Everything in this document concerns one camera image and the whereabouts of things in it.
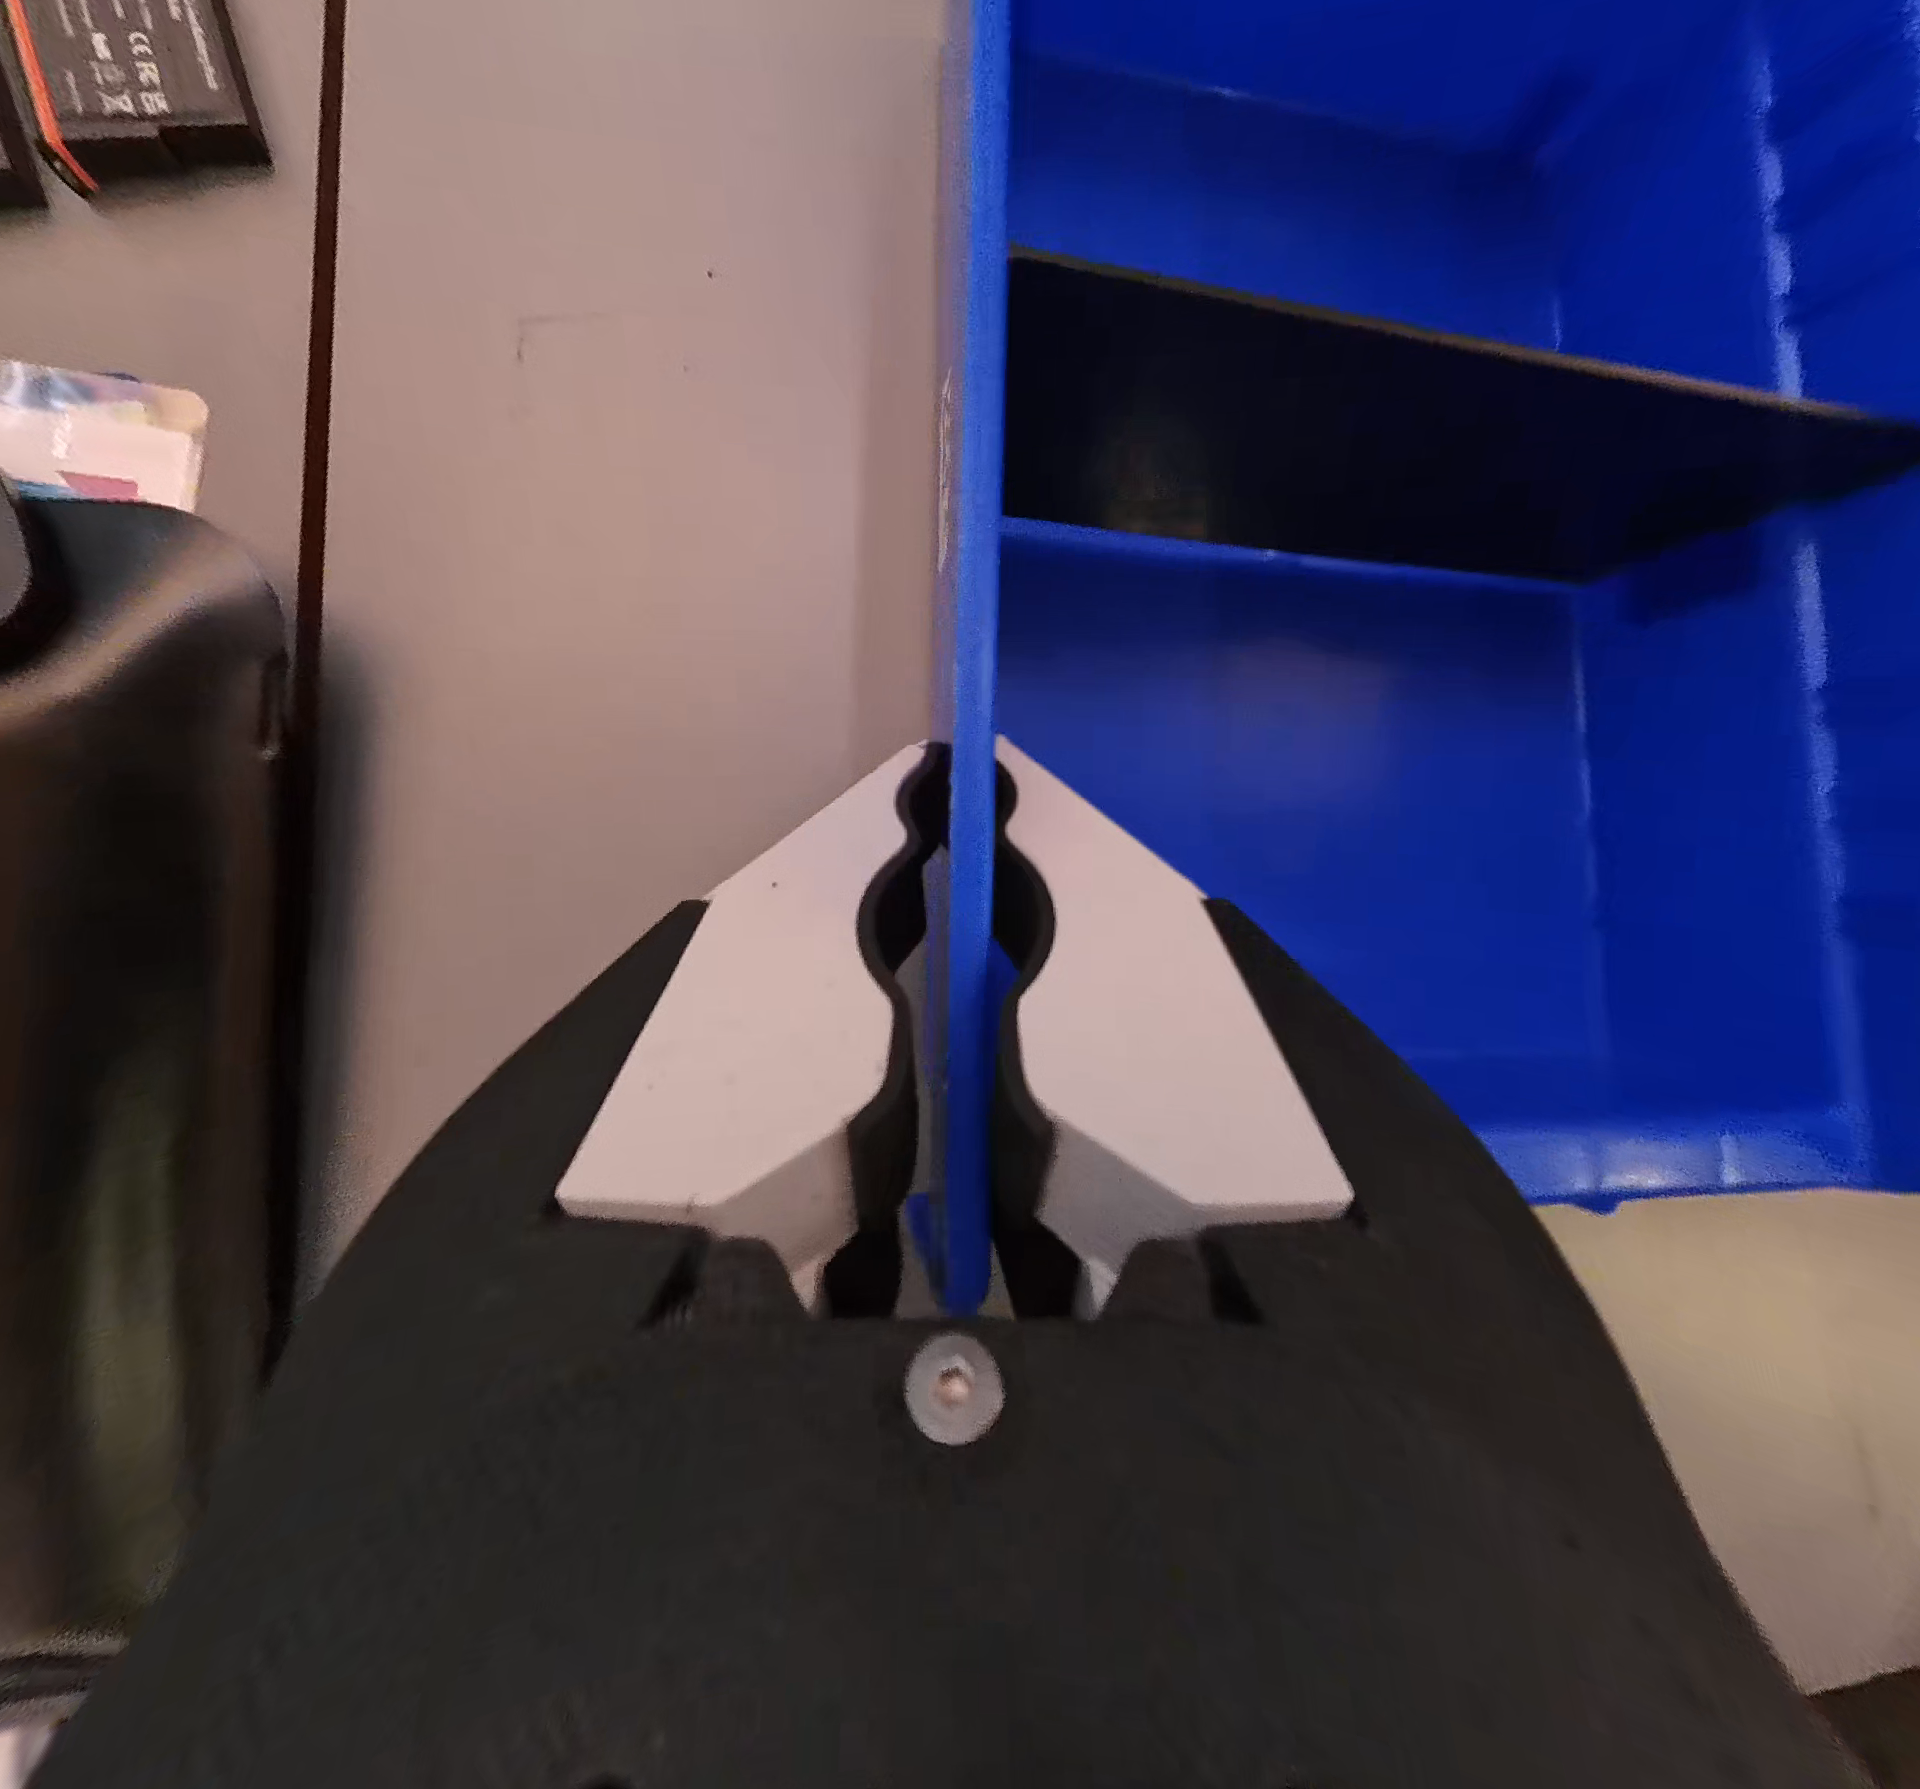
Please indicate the glossy printed packet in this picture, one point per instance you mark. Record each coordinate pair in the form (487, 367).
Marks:
(104, 444)

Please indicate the black battery pack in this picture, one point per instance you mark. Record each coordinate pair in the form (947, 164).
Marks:
(19, 160)
(139, 51)

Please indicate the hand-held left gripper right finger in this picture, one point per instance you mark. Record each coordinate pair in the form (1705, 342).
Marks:
(1170, 1038)

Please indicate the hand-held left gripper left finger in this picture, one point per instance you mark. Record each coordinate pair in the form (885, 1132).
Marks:
(721, 1038)

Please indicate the black bin divider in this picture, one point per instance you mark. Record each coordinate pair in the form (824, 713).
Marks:
(1348, 427)

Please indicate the black device with knob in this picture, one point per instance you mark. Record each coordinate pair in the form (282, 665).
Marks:
(139, 919)

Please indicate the blue plastic bin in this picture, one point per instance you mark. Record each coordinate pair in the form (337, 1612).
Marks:
(1274, 768)

